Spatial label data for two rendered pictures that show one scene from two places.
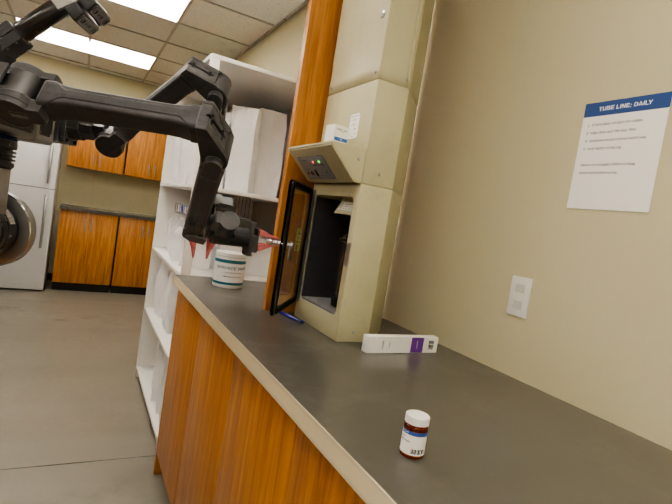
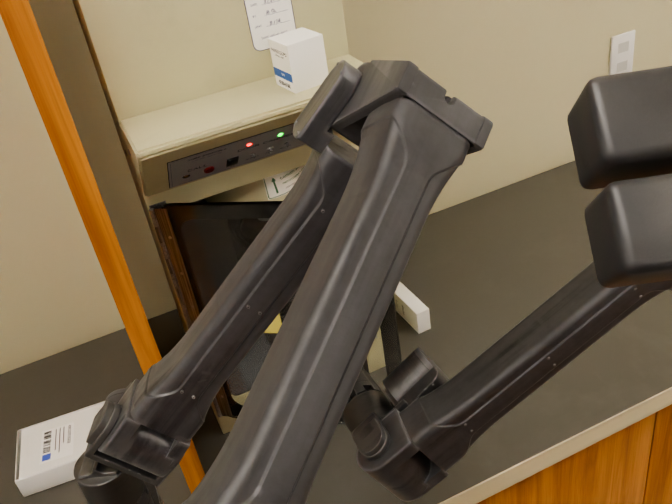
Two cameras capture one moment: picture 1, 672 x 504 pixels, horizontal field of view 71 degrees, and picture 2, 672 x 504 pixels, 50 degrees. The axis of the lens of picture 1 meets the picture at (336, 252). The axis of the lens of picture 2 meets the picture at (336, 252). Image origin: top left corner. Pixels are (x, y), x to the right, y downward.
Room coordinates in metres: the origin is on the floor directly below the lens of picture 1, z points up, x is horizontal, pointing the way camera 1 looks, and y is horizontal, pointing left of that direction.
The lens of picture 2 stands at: (1.28, 0.91, 1.82)
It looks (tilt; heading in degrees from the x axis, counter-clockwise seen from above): 33 degrees down; 280
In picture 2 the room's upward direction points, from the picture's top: 10 degrees counter-clockwise
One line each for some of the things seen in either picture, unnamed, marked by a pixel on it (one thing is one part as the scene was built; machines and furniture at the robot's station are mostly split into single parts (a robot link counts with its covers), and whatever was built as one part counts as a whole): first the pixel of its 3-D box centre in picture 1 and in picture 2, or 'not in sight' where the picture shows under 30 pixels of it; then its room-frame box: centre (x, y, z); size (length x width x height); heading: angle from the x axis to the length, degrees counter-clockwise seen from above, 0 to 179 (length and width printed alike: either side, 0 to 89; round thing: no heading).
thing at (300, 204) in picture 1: (292, 246); (291, 323); (1.50, 0.14, 1.19); 0.30 x 0.01 x 0.40; 172
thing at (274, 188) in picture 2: (362, 208); (255, 166); (1.55, -0.06, 1.34); 0.18 x 0.18 x 0.05
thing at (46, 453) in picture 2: not in sight; (68, 446); (1.92, 0.14, 0.96); 0.16 x 0.12 x 0.04; 24
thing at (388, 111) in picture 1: (364, 215); (240, 175); (1.58, -0.07, 1.33); 0.32 x 0.25 x 0.77; 29
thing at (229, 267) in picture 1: (229, 268); not in sight; (2.04, 0.44, 1.02); 0.13 x 0.13 x 0.15
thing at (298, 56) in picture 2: (336, 136); (298, 59); (1.44, 0.05, 1.54); 0.05 x 0.05 x 0.06; 36
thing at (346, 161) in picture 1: (322, 163); (261, 134); (1.50, 0.09, 1.46); 0.32 x 0.12 x 0.10; 29
